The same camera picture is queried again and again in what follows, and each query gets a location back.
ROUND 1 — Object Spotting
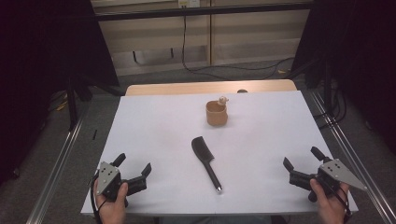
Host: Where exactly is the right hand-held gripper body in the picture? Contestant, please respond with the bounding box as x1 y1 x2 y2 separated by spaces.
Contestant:
289 158 368 203

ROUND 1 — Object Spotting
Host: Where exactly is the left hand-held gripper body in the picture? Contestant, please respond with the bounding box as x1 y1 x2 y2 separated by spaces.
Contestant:
95 161 148 208

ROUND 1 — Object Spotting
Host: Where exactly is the tan holder cup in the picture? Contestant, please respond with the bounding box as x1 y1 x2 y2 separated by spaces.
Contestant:
205 100 229 127

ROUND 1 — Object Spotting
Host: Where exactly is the person's left hand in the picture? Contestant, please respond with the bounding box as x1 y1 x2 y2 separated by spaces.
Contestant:
92 182 130 224

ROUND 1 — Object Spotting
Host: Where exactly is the person's right hand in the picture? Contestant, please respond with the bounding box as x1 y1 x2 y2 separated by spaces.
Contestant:
309 178 351 224

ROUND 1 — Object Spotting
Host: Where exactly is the white table cover sheet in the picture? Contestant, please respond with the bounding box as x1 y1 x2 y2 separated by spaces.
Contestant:
80 91 359 217

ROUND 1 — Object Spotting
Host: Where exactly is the black metal stand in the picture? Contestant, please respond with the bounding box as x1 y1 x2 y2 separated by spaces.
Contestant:
65 76 79 131

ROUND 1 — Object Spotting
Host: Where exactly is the wooden table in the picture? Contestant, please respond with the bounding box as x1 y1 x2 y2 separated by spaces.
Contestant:
124 78 298 97

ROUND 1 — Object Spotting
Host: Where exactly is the black curtain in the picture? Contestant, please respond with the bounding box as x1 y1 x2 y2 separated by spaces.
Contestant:
290 0 396 150
0 0 120 185

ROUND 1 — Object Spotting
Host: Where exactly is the beige desk with cabinet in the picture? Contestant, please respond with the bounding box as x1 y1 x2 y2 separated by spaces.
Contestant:
90 0 314 77

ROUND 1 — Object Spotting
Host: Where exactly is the metal floor rail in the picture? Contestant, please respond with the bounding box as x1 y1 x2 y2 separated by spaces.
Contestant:
26 118 87 224
311 90 396 224

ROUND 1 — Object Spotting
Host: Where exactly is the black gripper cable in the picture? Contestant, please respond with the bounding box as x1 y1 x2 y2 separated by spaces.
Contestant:
89 174 103 224
323 178 353 219

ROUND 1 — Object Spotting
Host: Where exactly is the black power cable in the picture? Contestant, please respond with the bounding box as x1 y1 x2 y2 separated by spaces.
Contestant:
181 14 296 81

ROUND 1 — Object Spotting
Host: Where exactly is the white wall socket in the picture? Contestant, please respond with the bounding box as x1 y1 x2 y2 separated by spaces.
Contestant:
177 0 201 8

